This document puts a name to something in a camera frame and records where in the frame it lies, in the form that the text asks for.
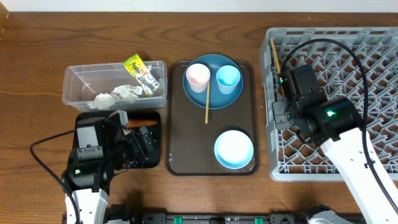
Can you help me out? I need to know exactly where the orange carrot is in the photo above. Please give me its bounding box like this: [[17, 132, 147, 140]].
[[127, 119, 158, 128]]

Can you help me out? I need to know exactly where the light blue bowl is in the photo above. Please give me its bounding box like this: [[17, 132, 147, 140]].
[[214, 130, 254, 169]]

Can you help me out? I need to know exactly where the white tissue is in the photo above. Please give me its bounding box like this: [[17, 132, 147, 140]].
[[110, 85, 143, 100]]

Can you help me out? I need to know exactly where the white paper ball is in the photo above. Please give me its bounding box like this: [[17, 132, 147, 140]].
[[88, 93, 114, 110]]

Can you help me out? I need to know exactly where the yellow green snack wrapper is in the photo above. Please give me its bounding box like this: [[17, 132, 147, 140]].
[[123, 54, 160, 97]]

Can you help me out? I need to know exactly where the wooden chopstick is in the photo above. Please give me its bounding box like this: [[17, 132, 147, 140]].
[[205, 80, 210, 124], [270, 38, 280, 74]]

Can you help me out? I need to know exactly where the dark blue plate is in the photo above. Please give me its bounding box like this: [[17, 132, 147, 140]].
[[183, 54, 244, 110]]

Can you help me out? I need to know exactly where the light blue cup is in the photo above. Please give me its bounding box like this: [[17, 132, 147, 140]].
[[216, 65, 241, 95]]

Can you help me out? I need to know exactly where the pink cup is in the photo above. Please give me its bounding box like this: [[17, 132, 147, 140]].
[[186, 63, 211, 93]]

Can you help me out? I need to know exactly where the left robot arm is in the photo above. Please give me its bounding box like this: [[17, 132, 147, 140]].
[[62, 123, 161, 223]]

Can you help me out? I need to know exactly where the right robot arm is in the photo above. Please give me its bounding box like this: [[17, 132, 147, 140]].
[[272, 96, 397, 223]]

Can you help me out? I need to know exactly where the grey dishwasher rack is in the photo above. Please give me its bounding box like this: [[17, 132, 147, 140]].
[[259, 27, 397, 182]]

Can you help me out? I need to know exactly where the black tray bin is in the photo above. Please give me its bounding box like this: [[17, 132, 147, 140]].
[[67, 110, 161, 179]]

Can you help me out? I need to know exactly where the dark brown serving tray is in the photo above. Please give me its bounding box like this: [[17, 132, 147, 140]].
[[165, 60, 260, 175]]

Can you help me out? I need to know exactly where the clear plastic bin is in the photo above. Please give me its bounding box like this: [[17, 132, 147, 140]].
[[62, 60, 167, 112]]

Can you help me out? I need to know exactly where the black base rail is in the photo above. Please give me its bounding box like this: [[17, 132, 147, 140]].
[[102, 203, 361, 224]]

